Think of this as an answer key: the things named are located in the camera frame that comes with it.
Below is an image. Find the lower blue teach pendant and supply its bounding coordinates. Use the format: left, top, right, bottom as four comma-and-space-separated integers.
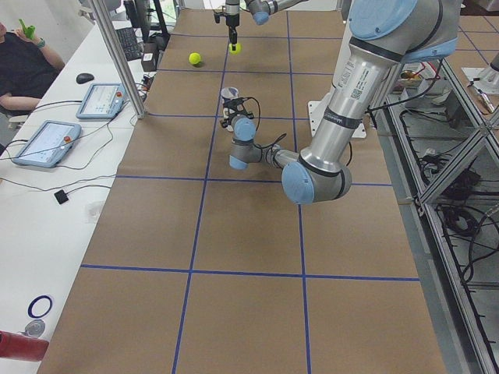
12, 120, 82, 168

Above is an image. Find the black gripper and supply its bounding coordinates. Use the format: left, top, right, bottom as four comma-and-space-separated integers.
225, 13, 239, 44
220, 104, 250, 129

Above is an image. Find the aluminium frame post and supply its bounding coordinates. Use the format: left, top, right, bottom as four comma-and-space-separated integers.
89, 0, 146, 119

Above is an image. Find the black keyboard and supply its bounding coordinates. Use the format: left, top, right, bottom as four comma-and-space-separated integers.
115, 27, 142, 61

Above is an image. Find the upper blue teach pendant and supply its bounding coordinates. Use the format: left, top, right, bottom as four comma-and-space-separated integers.
76, 83, 127, 120

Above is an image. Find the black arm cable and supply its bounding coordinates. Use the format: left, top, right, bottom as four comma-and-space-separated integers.
239, 96, 289, 153

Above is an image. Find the green plastic clamp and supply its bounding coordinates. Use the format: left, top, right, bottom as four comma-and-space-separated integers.
19, 19, 36, 40

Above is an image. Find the person in black shirt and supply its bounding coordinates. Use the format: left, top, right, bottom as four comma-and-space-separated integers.
1, 25, 65, 115

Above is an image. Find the small black square device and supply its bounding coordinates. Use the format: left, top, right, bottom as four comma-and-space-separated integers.
54, 189, 69, 205

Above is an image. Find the black computer mouse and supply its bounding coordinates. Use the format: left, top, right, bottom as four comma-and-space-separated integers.
76, 72, 94, 84

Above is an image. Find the white tennis ball can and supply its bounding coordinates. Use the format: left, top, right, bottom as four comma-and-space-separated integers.
220, 86, 240, 118

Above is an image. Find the blue teach pendant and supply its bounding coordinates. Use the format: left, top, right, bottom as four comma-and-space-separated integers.
12, 120, 82, 168
76, 83, 127, 120

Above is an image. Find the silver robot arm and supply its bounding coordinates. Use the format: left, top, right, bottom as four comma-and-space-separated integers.
222, 0, 303, 51
222, 1, 461, 204

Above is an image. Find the yellow tennis ball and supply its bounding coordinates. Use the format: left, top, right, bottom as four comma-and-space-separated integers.
228, 43, 242, 55
189, 52, 202, 65

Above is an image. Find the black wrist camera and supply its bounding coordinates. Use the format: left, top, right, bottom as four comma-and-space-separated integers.
225, 97, 246, 114
213, 9, 226, 24

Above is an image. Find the red cylinder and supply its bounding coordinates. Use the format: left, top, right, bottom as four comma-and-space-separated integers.
0, 331, 49, 362

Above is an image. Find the blue tape ring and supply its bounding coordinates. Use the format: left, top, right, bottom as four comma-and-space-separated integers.
27, 295, 54, 319

